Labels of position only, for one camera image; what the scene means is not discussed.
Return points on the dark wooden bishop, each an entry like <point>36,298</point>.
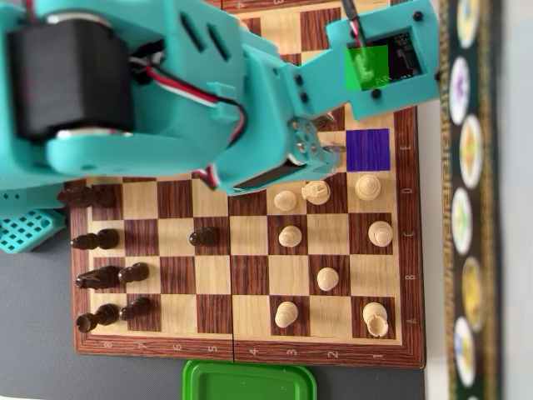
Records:
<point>96,239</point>

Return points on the dark wooden knight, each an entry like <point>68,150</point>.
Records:
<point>99,278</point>

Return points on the green plastic tray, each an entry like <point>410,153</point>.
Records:
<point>250,381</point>

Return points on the light wooden knight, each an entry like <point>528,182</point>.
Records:
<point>316,192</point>

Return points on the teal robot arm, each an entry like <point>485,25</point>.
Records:
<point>166,125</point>

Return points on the wooden folding chessboard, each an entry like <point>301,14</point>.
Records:
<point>175,258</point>

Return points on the patterned side strip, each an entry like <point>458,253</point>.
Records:
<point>470,208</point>

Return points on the dark wooden pawn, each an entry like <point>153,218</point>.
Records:
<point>204,237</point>
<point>134,273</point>
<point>135,308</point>

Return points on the dark wooden rook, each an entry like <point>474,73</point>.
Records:
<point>99,316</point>

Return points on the light wooden rook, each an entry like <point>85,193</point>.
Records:
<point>375,318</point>

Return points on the light wooden bishop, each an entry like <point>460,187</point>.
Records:
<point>380,233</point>

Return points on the dark wooden queen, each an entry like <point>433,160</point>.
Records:
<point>87,196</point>

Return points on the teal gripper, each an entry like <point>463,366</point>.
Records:
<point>307,142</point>

